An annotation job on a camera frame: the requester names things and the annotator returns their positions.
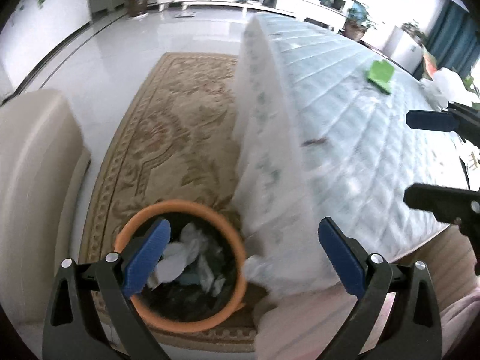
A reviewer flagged white paper towel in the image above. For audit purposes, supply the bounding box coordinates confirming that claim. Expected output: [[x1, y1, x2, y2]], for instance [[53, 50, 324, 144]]
[[147, 222, 215, 293]]

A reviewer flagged white plastic bag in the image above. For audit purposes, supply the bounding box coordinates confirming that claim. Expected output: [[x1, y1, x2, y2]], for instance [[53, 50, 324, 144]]
[[429, 67, 479, 111]]

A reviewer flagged teal curtain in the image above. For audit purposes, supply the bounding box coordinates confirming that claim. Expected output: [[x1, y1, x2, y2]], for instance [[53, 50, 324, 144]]
[[423, 2, 479, 79]]

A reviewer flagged green paper bag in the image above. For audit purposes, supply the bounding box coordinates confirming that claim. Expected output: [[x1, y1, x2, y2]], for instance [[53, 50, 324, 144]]
[[366, 59, 395, 94]]

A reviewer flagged orange trash bin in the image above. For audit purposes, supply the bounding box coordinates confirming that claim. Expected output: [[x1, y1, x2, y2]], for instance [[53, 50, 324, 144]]
[[114, 199, 247, 334]]

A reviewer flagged white air purifier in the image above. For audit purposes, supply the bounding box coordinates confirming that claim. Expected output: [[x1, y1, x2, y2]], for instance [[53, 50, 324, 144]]
[[382, 27, 423, 74]]

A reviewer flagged beige patterned rug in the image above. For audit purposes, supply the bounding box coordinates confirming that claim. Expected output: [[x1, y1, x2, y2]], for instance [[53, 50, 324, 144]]
[[78, 52, 260, 353]]

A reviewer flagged teal quilted tablecloth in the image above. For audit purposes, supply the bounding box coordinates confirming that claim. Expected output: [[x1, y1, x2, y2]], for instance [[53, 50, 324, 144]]
[[233, 13, 466, 299]]

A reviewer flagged cream leather sofa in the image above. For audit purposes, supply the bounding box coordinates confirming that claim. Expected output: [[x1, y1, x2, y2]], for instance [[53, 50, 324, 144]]
[[1, 89, 90, 352]]

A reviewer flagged blue surgical mask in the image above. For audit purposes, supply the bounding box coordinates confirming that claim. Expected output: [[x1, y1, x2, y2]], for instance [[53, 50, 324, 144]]
[[177, 271, 203, 286]]

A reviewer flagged brown ceramic plant pot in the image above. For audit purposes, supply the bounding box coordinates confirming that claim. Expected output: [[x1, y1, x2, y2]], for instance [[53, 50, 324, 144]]
[[126, 0, 148, 18]]

